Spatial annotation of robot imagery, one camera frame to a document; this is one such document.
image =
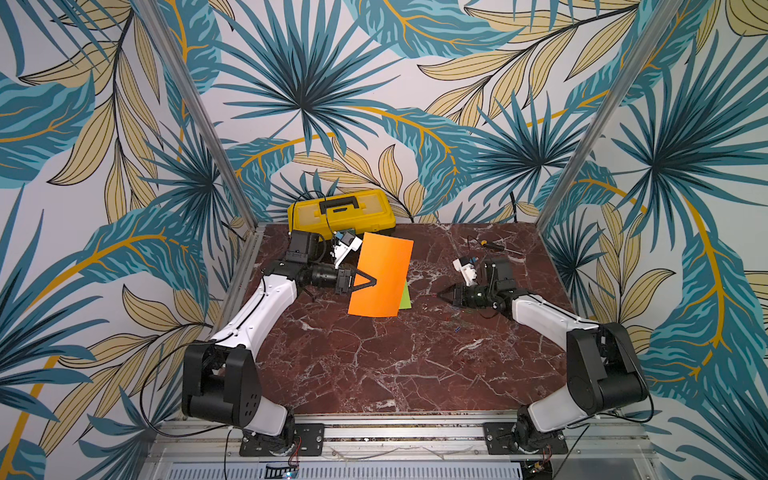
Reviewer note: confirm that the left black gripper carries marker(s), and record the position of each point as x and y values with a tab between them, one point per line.
343	280

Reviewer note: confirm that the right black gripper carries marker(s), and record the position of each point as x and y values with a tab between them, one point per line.
471	297

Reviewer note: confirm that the orange paper sheet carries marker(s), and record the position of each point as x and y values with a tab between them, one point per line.
386	258

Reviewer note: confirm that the lime green paper sheet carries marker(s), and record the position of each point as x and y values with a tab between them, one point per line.
405	301

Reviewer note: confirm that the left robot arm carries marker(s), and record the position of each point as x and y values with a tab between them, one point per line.
220	380

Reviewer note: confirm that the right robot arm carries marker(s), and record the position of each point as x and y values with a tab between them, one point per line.
603	371

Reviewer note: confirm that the small black orange tool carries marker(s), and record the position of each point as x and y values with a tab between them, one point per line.
492	246

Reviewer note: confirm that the yellow black toolbox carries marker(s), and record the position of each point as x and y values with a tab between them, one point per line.
362	211

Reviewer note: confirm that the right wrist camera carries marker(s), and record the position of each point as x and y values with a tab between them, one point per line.
466	266

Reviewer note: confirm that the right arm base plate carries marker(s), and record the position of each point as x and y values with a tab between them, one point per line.
507	438

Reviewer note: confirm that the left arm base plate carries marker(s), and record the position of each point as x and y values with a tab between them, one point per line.
305	439

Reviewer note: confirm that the aluminium front frame rail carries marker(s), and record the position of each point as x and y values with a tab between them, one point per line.
462	445

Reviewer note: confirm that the left aluminium corner post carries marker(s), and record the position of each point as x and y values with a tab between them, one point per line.
160	34

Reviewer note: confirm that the aluminium corner post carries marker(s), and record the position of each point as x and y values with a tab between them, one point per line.
160	34
662	16

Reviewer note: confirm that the right aluminium corner post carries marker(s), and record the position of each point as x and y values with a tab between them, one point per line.
662	16

